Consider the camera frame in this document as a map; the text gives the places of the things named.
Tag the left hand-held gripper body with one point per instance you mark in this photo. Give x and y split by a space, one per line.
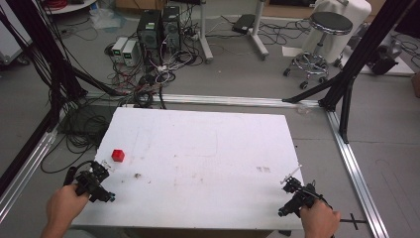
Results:
90 185

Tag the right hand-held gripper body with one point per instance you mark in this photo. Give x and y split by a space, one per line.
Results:
298 198

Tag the red cube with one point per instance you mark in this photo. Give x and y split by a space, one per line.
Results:
118 155

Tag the person's right hand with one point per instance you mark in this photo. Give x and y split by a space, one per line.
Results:
318 219

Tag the person's left hand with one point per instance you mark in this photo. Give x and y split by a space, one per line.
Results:
64 206

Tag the small brown debris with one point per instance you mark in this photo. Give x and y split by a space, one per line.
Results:
137 175

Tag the white power supply unit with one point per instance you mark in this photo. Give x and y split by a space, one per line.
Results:
129 53
119 48

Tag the large black computer tower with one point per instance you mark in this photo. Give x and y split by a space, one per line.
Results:
150 34

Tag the black device on board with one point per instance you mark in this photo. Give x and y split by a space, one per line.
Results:
384 59

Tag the clear plastic sheet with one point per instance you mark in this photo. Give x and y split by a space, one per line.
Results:
107 18

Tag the white stand leg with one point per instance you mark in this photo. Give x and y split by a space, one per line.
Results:
257 31
205 36

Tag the white floor board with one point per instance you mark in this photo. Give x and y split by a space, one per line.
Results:
404 67

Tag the slim black computer tower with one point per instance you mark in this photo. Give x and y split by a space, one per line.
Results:
171 28

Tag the black chrome rolling stool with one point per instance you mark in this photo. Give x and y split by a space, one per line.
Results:
330 23

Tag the black flat box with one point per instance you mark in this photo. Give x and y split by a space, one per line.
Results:
243 23

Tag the white cabinet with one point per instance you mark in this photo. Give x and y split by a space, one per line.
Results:
10 36

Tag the round white table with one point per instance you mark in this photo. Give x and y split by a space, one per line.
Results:
74 7

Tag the aluminium floor rail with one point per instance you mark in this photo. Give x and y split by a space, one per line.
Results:
28 165
355 172
231 99

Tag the black braced frame post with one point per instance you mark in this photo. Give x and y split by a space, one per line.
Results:
369 43

